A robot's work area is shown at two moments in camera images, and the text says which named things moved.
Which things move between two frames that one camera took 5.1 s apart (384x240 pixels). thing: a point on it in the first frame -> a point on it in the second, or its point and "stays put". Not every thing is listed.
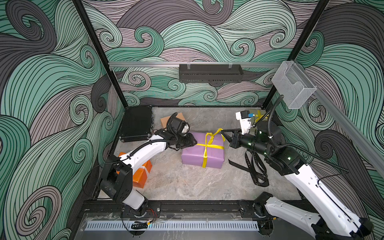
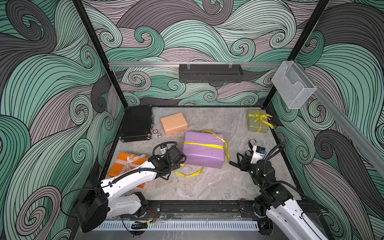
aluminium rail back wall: (143, 64) stays put
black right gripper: (235, 140) -> (245, 162)
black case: (137, 124) stays put
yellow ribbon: (259, 115) stays put
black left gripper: (189, 137) -> (177, 166)
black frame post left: (85, 19) stays put
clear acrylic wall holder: (292, 85) stays put
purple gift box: (208, 152) stays put
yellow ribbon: (209, 138) -> (217, 146)
